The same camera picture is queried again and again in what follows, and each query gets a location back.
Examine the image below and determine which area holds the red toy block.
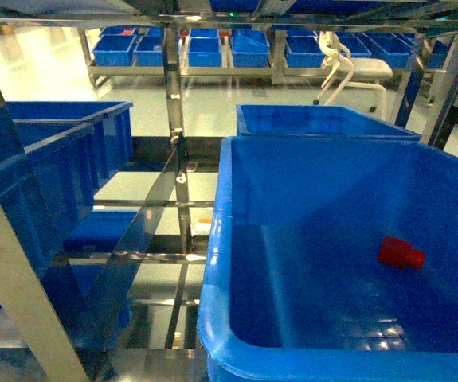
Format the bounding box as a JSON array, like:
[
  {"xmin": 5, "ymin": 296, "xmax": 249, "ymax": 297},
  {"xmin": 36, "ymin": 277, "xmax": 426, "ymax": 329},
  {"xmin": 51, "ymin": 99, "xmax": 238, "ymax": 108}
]
[{"xmin": 378, "ymin": 236, "xmax": 425, "ymax": 270}]

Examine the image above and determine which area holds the blue bin behind large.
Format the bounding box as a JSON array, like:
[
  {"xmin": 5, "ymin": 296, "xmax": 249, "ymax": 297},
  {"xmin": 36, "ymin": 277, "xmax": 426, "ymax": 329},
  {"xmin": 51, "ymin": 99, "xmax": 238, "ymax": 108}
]
[{"xmin": 236, "ymin": 104, "xmax": 421, "ymax": 142}]

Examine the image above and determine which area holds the large blue bin on rack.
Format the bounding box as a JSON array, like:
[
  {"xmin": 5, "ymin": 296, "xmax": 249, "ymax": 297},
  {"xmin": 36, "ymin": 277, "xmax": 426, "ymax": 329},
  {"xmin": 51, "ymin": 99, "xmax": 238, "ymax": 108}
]
[{"xmin": 198, "ymin": 136, "xmax": 458, "ymax": 381}]

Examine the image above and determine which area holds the blue bin left far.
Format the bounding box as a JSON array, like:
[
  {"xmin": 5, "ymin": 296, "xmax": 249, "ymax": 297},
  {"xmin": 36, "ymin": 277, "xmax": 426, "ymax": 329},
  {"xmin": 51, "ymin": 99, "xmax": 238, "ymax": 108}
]
[{"xmin": 5, "ymin": 99, "xmax": 135, "ymax": 192}]

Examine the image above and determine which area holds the white chair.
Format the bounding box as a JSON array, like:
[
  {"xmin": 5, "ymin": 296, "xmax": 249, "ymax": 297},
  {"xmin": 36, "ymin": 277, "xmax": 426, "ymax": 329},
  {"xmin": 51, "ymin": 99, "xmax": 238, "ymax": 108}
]
[{"xmin": 312, "ymin": 31, "xmax": 393, "ymax": 120}]

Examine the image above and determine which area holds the blue bin left near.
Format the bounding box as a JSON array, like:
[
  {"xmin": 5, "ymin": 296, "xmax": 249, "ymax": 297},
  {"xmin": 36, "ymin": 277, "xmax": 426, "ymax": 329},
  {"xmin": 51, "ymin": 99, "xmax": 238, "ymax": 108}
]
[{"xmin": 0, "ymin": 107, "xmax": 99, "ymax": 328}]

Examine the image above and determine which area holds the steel flow rack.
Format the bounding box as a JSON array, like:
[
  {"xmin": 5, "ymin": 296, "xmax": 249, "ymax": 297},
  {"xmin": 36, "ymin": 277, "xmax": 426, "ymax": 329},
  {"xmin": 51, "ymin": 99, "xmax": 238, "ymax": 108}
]
[{"xmin": 0, "ymin": 1, "xmax": 458, "ymax": 381}]

